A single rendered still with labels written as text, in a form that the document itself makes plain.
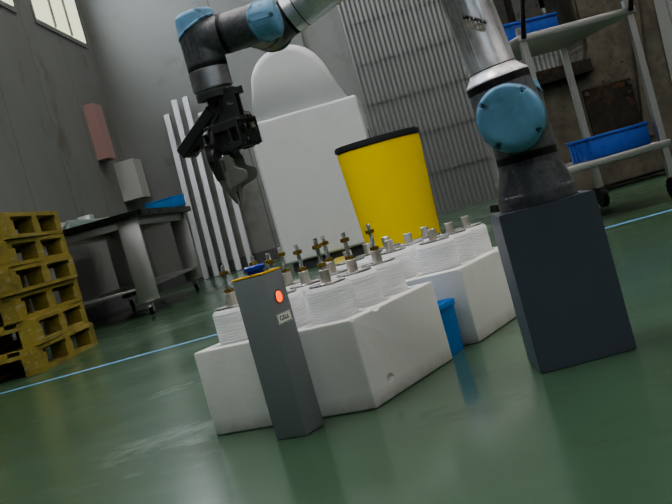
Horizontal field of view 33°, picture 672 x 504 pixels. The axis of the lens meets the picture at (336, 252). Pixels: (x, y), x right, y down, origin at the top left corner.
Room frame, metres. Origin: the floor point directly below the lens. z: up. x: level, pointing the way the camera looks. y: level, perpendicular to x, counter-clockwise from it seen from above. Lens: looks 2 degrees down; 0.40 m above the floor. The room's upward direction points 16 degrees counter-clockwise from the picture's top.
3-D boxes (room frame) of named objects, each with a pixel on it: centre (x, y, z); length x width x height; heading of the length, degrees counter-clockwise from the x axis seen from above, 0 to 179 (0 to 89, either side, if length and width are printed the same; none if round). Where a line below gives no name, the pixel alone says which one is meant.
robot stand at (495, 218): (2.15, -0.40, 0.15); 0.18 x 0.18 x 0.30; 87
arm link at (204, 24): (2.14, 0.14, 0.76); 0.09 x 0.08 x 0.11; 77
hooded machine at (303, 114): (8.66, -0.08, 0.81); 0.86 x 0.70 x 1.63; 85
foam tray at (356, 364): (2.44, 0.08, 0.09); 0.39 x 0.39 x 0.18; 60
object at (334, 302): (2.28, 0.03, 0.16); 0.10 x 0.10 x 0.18
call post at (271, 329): (2.16, 0.16, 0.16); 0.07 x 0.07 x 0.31; 60
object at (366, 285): (2.39, -0.02, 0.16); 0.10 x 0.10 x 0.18
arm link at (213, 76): (2.15, 0.14, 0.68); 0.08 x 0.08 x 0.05
